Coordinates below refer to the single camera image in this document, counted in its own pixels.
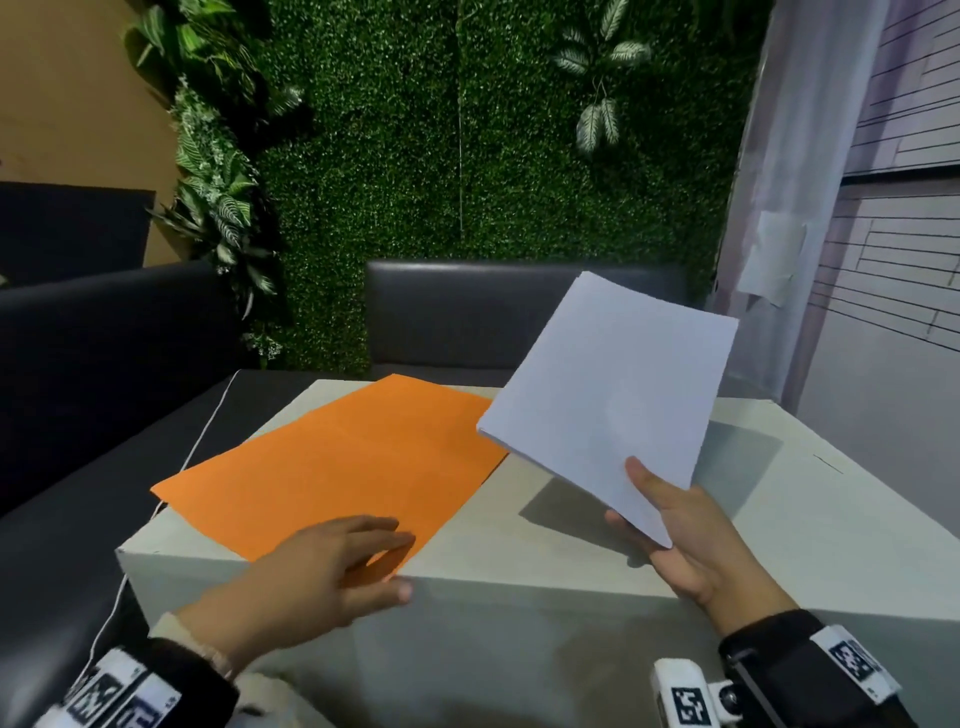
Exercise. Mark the black sofa backrest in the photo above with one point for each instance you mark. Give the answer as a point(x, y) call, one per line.
point(67, 232)

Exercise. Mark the person's right hand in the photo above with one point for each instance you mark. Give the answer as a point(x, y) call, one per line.
point(712, 562)

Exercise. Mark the person's left hand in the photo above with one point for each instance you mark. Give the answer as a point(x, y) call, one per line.
point(300, 585)

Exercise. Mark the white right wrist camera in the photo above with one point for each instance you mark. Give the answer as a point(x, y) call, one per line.
point(686, 697)

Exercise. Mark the black leather sofa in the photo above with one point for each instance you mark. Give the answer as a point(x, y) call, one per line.
point(97, 360)

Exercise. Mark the black leather bench backrest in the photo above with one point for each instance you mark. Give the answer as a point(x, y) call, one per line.
point(450, 315)

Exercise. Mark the artificial fern plant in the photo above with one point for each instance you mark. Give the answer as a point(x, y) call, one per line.
point(217, 187)

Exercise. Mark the orange folder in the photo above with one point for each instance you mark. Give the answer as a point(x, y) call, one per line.
point(337, 465)

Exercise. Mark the hanging striped fern leaves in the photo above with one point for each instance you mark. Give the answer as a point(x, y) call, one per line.
point(596, 124)

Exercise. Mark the white sheer curtain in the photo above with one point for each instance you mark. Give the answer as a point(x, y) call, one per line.
point(810, 97)

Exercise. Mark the gathered white paper bundle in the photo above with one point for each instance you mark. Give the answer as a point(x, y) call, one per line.
point(615, 390)

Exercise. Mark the artificial green hedge panel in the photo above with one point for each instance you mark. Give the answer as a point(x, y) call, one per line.
point(390, 150)

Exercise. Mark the white paper note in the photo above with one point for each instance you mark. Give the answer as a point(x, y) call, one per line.
point(772, 259)

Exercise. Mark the person's left forearm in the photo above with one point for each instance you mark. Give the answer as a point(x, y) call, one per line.
point(191, 637)

